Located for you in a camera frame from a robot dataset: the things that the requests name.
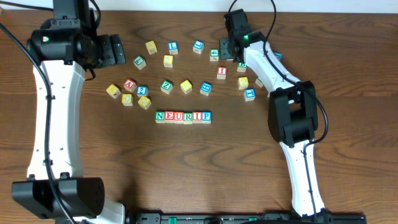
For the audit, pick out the red U letter block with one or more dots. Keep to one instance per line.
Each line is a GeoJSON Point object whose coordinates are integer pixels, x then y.
{"type": "Point", "coordinates": [178, 117]}

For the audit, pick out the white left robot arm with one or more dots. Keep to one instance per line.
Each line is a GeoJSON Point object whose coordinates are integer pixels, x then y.
{"type": "Point", "coordinates": [62, 51]}

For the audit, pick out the red A letter block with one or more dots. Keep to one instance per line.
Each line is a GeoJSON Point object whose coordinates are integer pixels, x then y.
{"type": "Point", "coordinates": [130, 85]}

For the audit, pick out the blue T letter block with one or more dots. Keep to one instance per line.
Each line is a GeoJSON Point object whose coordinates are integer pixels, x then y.
{"type": "Point", "coordinates": [249, 94]}

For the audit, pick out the blue L block upright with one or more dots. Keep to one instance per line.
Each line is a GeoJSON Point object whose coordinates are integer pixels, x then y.
{"type": "Point", "coordinates": [173, 48]}

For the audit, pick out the yellow O letter block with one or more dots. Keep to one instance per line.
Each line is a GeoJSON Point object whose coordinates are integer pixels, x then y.
{"type": "Point", "coordinates": [144, 102]}

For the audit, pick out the yellow block top left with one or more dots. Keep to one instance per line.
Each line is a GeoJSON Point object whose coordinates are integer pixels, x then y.
{"type": "Point", "coordinates": [151, 47]}

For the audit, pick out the green B letter block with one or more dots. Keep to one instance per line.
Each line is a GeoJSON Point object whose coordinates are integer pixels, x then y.
{"type": "Point", "coordinates": [241, 67]}

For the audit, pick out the blue P letter block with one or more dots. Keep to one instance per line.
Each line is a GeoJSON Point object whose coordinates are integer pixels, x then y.
{"type": "Point", "coordinates": [206, 117]}

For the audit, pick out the red i block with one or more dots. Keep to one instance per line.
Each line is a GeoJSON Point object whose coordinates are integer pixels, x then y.
{"type": "Point", "coordinates": [222, 73]}
{"type": "Point", "coordinates": [197, 117]}

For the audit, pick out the blue L block tilted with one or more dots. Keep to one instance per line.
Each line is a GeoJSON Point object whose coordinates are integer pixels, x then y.
{"type": "Point", "coordinates": [198, 46]}

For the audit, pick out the green N letter block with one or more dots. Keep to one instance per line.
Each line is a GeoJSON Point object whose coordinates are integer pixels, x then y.
{"type": "Point", "coordinates": [160, 117]}

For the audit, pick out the green J letter block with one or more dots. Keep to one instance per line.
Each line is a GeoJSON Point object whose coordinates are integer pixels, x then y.
{"type": "Point", "coordinates": [259, 83]}

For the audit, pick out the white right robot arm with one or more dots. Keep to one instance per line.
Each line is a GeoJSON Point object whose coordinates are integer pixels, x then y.
{"type": "Point", "coordinates": [292, 116]}

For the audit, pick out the yellow C letter block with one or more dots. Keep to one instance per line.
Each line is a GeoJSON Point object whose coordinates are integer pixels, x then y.
{"type": "Point", "coordinates": [127, 99]}

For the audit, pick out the green L letter block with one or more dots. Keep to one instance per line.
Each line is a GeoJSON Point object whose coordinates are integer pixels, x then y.
{"type": "Point", "coordinates": [139, 62]}

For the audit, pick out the yellow S letter block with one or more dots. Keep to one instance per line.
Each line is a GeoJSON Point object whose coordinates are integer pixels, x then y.
{"type": "Point", "coordinates": [168, 61]}

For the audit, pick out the green R letter block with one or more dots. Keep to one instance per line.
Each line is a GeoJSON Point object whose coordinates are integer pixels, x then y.
{"type": "Point", "coordinates": [187, 118]}

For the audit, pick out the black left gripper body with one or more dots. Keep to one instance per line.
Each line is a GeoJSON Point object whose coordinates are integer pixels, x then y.
{"type": "Point", "coordinates": [117, 49]}

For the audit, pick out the blue H letter block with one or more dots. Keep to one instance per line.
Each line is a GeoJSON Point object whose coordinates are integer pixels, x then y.
{"type": "Point", "coordinates": [205, 88]}

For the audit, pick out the red E letter block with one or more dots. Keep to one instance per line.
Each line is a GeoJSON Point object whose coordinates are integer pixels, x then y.
{"type": "Point", "coordinates": [169, 117]}

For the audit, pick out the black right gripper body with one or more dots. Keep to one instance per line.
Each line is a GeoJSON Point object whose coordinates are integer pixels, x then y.
{"type": "Point", "coordinates": [224, 48]}

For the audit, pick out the green Z letter block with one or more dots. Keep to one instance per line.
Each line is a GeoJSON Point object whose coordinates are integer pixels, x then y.
{"type": "Point", "coordinates": [166, 86]}

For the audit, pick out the yellow block far left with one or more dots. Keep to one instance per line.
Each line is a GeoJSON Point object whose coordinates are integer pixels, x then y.
{"type": "Point", "coordinates": [113, 91]}

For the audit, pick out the blue D block right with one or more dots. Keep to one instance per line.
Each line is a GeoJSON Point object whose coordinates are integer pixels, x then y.
{"type": "Point", "coordinates": [278, 55]}

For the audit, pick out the yellow block beside Z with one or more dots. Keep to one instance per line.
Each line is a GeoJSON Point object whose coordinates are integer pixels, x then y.
{"type": "Point", "coordinates": [186, 86]}

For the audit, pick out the green 4 number block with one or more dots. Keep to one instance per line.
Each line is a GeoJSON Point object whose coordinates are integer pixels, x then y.
{"type": "Point", "coordinates": [214, 55]}

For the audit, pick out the yellow block beside P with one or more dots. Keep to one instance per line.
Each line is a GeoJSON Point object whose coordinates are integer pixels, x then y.
{"type": "Point", "coordinates": [243, 83]}

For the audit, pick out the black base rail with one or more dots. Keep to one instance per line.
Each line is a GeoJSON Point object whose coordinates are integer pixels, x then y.
{"type": "Point", "coordinates": [323, 217]}

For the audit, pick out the blue 2 number block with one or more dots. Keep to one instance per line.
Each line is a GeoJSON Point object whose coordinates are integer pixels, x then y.
{"type": "Point", "coordinates": [142, 91]}

